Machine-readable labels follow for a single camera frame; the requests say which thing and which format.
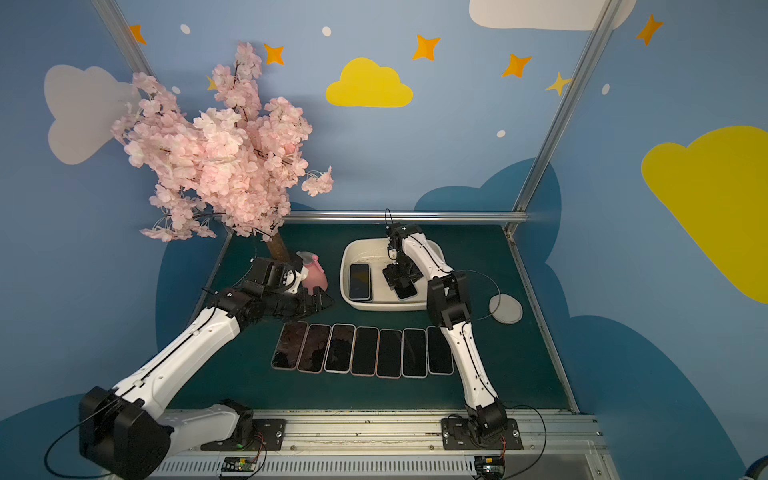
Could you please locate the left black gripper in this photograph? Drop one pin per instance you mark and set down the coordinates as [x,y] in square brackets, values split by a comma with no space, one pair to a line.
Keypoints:
[309,301]

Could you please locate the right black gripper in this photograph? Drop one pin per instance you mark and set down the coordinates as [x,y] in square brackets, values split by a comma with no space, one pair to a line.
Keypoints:
[399,279]

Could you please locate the black phone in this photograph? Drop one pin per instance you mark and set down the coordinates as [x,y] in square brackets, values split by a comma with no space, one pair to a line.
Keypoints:
[440,361]
[414,350]
[360,282]
[405,290]

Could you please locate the white plastic storage box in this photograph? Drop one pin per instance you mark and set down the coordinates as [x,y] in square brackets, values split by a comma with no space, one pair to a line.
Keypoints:
[374,252]

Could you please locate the pink back phone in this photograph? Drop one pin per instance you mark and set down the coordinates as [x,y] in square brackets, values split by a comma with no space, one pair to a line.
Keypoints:
[289,344]

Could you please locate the white case phone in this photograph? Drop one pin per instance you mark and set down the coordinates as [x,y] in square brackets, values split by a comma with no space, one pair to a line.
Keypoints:
[339,353]

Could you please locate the pink case phone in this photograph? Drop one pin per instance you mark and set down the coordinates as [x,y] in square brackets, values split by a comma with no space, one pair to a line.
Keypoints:
[364,355]
[389,356]

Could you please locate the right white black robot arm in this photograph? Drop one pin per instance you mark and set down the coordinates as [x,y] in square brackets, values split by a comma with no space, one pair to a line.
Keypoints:
[449,308]

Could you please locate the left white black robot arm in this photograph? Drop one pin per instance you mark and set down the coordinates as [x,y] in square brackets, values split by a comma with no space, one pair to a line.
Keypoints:
[127,430]

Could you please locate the pink spray bottle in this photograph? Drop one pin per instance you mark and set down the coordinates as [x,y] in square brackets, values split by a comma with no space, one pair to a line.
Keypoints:
[314,276]

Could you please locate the grey round disc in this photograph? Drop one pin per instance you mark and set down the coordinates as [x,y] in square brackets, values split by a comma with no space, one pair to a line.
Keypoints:
[505,309]

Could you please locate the pink cherry blossom tree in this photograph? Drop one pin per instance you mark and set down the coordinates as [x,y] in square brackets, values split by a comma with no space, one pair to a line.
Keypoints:
[235,164]

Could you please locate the left green circuit board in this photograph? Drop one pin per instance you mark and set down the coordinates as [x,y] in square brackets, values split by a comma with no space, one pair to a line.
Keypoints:
[239,465]

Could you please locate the green circuit board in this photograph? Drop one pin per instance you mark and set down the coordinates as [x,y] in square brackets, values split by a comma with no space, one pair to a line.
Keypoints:
[239,465]
[489,468]

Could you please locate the right green circuit board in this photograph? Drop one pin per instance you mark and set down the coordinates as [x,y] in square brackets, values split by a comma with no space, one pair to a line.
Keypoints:
[489,468]

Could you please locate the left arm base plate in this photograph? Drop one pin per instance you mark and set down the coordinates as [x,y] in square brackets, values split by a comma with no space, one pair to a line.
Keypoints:
[267,433]

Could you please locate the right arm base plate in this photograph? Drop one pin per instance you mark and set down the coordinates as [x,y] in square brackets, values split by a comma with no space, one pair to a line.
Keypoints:
[457,433]

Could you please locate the aluminium rail base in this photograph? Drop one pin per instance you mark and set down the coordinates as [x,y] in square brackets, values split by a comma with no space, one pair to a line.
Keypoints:
[405,444]

